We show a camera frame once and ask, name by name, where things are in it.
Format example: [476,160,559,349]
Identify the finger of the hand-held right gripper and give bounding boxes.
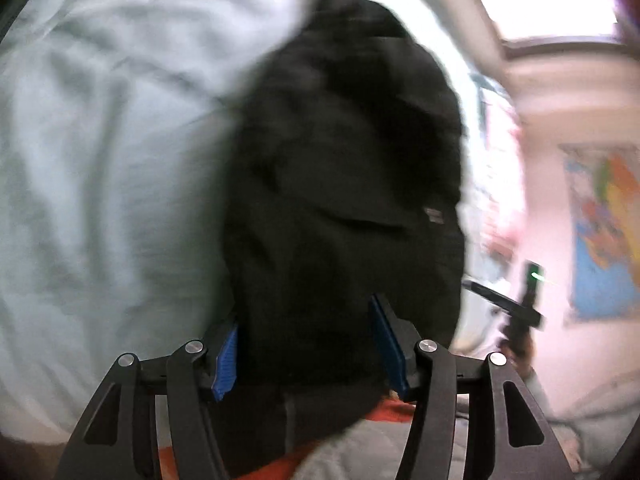
[462,280,543,327]

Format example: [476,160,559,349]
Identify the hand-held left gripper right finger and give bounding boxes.
[368,294,576,480]

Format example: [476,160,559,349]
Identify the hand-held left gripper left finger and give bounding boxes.
[52,322,240,480]

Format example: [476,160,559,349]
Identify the black hooded jacket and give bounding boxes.
[205,0,466,480]

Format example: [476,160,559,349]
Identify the pink pillow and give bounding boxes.
[475,75,528,281]

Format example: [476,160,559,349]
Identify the person's orange grey clothing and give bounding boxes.
[155,395,473,480]

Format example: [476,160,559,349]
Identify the light blue bed blanket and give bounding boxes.
[0,0,481,436]

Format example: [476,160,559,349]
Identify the grey framed window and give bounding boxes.
[465,0,626,56]

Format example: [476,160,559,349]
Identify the colourful wall map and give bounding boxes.
[560,144,640,321]

